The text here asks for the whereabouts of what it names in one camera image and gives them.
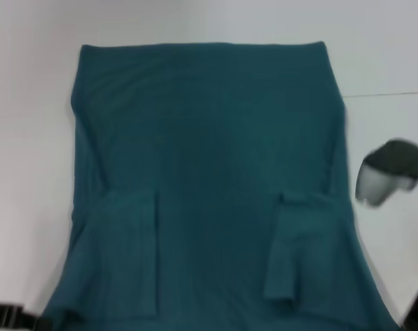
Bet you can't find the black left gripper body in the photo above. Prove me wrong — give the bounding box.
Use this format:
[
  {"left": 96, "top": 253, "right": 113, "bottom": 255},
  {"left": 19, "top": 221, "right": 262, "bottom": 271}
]
[{"left": 0, "top": 301, "right": 28, "bottom": 331}]

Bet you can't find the teal blue t-shirt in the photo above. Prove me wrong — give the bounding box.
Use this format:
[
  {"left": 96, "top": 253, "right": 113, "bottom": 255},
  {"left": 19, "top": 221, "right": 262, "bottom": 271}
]
[{"left": 39, "top": 40, "right": 408, "bottom": 331}]

